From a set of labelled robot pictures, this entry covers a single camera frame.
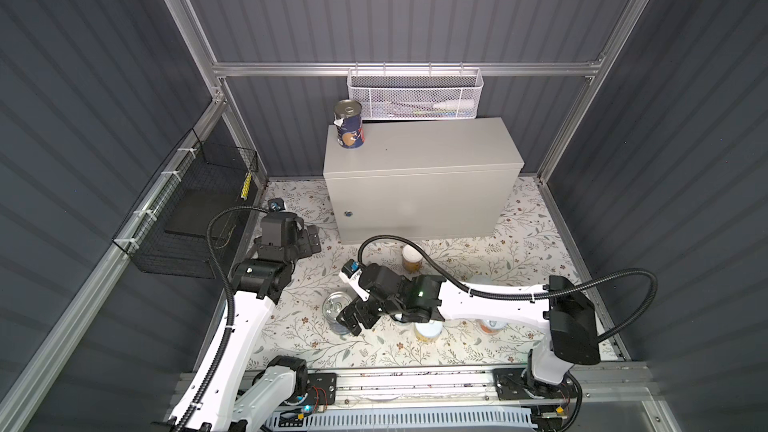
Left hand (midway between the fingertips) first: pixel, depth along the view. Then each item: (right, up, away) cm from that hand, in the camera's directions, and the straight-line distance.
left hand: (293, 235), depth 74 cm
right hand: (+15, -19, -1) cm, 24 cm away
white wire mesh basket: (+35, +55, +50) cm, 82 cm away
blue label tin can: (+9, -19, +3) cm, 21 cm away
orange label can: (+51, -25, +4) cm, 57 cm away
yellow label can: (+35, -26, +5) cm, 44 cm away
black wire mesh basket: (-28, +1, -5) cm, 28 cm away
